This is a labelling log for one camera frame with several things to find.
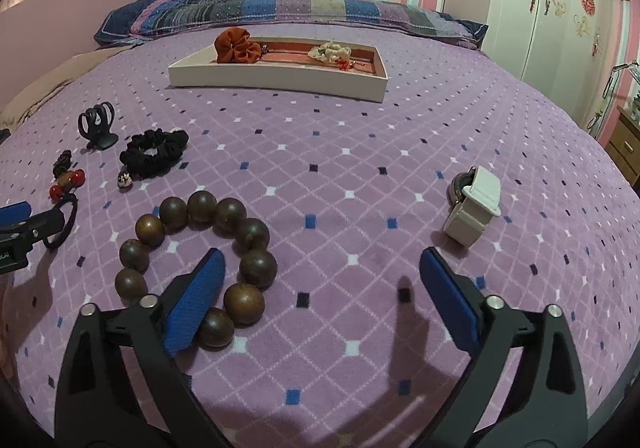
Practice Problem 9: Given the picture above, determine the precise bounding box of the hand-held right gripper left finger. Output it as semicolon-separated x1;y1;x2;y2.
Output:
55;248;236;448

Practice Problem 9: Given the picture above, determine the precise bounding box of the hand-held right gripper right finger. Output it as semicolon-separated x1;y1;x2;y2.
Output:
419;247;588;448

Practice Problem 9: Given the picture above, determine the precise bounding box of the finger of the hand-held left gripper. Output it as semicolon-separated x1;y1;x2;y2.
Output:
0;208;67;249
0;201;32;229

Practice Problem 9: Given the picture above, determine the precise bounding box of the black hair tie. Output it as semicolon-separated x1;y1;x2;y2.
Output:
42;193;79;249

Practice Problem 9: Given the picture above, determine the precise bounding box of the wooden bead bracelet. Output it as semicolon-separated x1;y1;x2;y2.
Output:
114;191;279;349

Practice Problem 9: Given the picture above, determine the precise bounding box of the white jewelry tray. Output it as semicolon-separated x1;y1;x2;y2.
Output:
167;36;390;103

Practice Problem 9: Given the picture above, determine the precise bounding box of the orange scrunchie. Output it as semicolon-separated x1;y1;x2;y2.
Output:
214;26;262;64

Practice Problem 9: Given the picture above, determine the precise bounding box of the cream scrunchie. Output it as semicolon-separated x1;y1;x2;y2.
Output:
307;42;353;63

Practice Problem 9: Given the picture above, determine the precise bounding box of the black hair claw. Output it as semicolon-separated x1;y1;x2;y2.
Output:
76;101;120;150

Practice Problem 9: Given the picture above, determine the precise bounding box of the black scrunchie with charm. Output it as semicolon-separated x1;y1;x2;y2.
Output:
117;129;190;191

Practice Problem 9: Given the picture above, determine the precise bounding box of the beige blanket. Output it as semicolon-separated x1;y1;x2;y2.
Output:
0;45;136;131

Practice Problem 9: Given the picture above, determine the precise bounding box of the purple patterned bedsheet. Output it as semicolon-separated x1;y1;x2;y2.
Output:
0;22;640;448

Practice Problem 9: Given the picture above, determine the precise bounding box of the pink headboard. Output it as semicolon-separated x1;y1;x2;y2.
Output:
0;0;153;129

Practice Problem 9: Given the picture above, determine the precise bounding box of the wooden nightstand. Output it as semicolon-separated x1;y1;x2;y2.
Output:
604;105;640;189

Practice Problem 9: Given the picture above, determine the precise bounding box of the white desk lamp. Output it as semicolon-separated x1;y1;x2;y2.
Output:
586;60;640;129

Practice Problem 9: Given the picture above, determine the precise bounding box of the white decorated wardrobe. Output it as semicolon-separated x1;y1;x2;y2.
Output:
482;0;618;131

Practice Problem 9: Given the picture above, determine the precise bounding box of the striped patchwork pillow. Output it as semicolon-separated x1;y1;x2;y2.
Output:
94;0;489;51

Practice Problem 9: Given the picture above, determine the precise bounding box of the red bead hair tie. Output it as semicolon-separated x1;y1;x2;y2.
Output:
49;151;86;202

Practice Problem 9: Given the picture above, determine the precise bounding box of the white strap watch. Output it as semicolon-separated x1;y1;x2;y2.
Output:
442;166;502;245

